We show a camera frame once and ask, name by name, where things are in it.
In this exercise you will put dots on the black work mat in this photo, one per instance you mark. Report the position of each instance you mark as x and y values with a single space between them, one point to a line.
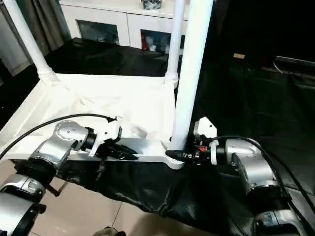
160 186

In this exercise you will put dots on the white plastic table leg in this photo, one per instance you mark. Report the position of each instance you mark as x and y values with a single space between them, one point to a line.
27 37
176 37
192 73

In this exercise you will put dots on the black flat panel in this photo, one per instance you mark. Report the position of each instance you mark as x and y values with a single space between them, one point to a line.
295 60

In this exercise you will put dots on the dark metallic object on cabinet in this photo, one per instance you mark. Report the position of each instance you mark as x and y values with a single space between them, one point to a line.
152 3

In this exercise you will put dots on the small tan label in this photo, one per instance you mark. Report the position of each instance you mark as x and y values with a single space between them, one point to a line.
239 55

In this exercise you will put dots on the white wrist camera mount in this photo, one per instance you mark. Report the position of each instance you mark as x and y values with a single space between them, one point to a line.
105 131
205 127

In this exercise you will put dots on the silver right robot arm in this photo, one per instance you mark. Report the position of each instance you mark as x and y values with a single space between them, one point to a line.
256 167

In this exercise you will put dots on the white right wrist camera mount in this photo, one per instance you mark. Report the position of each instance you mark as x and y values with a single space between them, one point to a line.
205 127

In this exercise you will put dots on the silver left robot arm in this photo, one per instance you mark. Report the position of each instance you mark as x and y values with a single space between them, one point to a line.
64 135

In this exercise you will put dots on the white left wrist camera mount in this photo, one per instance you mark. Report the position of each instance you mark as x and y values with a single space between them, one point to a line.
105 131

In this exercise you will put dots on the white cabinet with glass doors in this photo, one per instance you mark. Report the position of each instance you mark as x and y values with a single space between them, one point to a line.
98 17

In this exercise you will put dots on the black metal table frame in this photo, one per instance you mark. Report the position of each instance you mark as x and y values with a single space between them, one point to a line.
57 189

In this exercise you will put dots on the grey brown curtain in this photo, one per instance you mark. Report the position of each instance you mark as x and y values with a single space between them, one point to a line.
49 24

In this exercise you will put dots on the white plastic table top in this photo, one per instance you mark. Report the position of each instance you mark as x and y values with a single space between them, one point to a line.
110 98

